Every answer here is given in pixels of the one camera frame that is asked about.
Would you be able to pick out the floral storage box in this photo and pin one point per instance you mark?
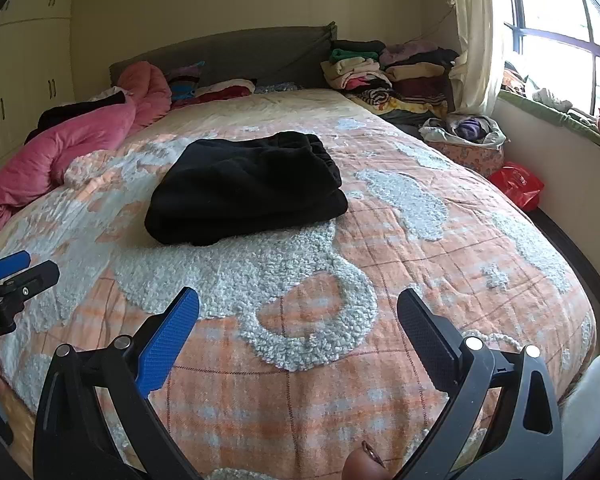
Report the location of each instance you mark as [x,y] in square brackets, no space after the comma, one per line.
[460,157]

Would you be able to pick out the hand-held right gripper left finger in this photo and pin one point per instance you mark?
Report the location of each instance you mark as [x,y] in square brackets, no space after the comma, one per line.
[170,342]

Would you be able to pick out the black sweater with orange cuffs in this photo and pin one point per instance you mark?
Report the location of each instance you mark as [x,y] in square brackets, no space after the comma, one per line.
[240,185]

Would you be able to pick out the white cloth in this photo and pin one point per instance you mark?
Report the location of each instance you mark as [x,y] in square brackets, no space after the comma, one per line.
[550,99]

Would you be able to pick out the grey-green headboard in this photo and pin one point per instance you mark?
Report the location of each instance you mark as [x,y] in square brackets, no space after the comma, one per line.
[240,55]

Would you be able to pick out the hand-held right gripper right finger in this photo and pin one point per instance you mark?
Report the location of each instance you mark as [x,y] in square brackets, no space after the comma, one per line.
[425,335]

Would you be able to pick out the cream curtain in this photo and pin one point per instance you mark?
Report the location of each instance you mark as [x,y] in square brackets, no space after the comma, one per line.
[475,35]

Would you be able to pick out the pile of folded clothes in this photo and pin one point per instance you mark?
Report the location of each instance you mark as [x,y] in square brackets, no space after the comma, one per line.
[395,80]

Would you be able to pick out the orange plaid tufted blanket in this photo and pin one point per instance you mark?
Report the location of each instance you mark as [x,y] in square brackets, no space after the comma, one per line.
[430,240]

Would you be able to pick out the white object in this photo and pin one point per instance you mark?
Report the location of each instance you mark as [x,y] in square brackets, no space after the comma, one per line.
[587,405]

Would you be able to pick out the red cloth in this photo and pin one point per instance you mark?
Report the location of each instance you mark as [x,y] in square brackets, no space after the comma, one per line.
[225,94]

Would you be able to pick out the green window sill cushion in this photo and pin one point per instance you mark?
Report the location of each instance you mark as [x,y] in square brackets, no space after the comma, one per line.
[555,116]

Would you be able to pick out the cream wardrobe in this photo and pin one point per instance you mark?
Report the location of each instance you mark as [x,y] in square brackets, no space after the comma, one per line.
[25,60]

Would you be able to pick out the window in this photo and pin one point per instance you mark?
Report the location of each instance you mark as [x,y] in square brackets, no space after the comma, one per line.
[565,10]

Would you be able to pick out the black garment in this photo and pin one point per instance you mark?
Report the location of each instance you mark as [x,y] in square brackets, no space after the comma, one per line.
[65,112]

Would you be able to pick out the pink comforter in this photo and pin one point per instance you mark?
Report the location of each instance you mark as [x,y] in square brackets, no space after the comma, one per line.
[70,145]

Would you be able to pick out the person's right hand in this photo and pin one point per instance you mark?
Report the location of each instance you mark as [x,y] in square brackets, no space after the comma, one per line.
[362,467]

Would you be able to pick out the red plastic bag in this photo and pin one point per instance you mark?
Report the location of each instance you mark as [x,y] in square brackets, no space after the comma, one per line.
[515,185]

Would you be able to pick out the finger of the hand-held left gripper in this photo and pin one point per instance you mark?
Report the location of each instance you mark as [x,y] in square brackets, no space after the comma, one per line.
[10,265]
[37,277]

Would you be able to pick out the person's foot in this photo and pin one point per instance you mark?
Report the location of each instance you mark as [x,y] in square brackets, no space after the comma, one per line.
[0,375]

